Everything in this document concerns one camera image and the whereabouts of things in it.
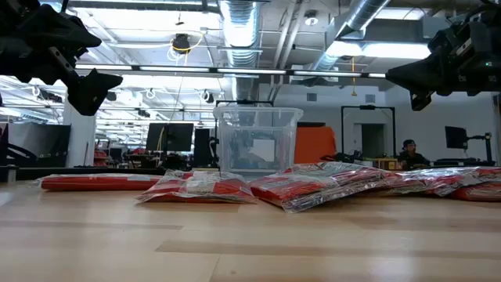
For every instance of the black desk equipment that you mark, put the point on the black desk equipment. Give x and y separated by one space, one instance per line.
344 157

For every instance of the black ceiling device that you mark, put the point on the black ceiling device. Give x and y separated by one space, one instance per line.
181 43

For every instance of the black computer tower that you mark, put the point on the black computer tower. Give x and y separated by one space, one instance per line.
202 147

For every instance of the smooth silver ceiling duct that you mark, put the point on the smooth silver ceiling duct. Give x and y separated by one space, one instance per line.
352 23

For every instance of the small black monitor on arm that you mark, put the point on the small black monitor on arm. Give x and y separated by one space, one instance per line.
456 137

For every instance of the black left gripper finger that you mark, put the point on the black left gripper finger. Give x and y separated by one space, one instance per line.
92 90
47 27

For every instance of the black desk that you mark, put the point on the black desk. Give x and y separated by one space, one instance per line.
462 161

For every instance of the orange panel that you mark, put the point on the orange panel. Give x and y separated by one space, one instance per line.
315 145

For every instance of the person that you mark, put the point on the person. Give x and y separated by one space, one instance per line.
411 158

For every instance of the clear plastic bin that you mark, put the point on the clear plastic bin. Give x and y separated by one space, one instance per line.
256 137

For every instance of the black table edge rail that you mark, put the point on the black table edge rail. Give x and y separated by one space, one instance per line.
78 171

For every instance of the black computer monitor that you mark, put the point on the black computer monitor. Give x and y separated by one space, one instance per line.
170 137

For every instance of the long led light bar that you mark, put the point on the long led light bar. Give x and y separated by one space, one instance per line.
250 71

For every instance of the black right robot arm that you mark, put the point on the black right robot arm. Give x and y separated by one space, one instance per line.
493 39

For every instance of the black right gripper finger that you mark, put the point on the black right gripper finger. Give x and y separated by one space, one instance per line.
419 100
420 76

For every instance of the yellow box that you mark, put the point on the yellow box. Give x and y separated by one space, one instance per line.
385 163

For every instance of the white pillar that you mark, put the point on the white pillar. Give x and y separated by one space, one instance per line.
80 137

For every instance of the red popcorn bag clear overwrap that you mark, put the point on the red popcorn bag clear overwrap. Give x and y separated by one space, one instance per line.
434 180
199 190
479 192
309 186
94 183

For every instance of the ribbed silver ceiling duct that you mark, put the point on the ribbed silver ceiling duct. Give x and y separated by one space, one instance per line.
238 31

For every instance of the black frame stand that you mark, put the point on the black frame stand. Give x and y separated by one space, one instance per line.
368 107

